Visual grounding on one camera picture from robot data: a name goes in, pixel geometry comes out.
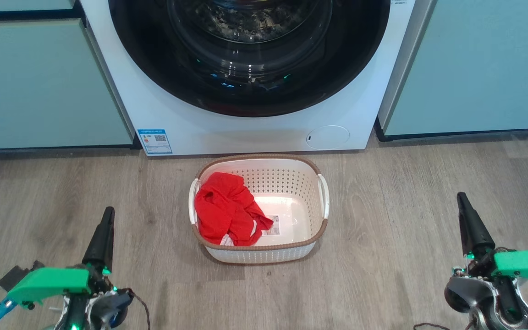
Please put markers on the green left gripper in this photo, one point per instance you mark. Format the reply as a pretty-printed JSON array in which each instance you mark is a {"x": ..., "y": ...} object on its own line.
[{"x": 48, "y": 282}]

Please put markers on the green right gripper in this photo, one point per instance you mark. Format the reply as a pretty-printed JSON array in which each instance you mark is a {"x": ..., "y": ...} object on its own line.
[{"x": 525, "y": 266}]

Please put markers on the red garment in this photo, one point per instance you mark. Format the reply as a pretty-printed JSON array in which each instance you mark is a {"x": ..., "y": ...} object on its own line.
[{"x": 222, "y": 206}]

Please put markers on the washing machine door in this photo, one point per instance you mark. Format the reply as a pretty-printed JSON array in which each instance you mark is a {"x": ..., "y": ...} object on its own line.
[{"x": 154, "y": 68}]

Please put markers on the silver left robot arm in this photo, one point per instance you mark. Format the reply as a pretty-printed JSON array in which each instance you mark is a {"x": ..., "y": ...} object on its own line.
[{"x": 78, "y": 316}]

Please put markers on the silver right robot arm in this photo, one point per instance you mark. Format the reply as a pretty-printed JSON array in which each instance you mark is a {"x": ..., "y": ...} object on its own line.
[{"x": 502, "y": 311}]

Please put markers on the white front-load washing machine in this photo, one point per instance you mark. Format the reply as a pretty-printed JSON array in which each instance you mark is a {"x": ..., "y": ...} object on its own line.
[{"x": 177, "y": 123}]

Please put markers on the blue energy label sticker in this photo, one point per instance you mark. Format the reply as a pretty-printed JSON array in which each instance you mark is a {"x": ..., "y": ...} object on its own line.
[{"x": 155, "y": 142}]

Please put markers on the pale green cabinet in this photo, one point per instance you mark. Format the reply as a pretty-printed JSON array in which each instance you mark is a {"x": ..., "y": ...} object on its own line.
[
  {"x": 39, "y": 82},
  {"x": 475, "y": 68}
]

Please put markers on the printed basket label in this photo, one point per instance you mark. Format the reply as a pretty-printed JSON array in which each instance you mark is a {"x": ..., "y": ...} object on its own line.
[{"x": 272, "y": 227}]

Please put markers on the round white filter cover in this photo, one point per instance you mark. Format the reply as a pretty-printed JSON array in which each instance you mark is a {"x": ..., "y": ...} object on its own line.
[{"x": 328, "y": 137}]

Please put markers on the white basket with brown rim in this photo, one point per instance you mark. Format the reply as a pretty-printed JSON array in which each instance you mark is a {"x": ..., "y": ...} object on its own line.
[{"x": 287, "y": 183}]

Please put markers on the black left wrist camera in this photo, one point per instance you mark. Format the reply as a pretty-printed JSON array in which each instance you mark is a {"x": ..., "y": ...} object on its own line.
[{"x": 16, "y": 275}]

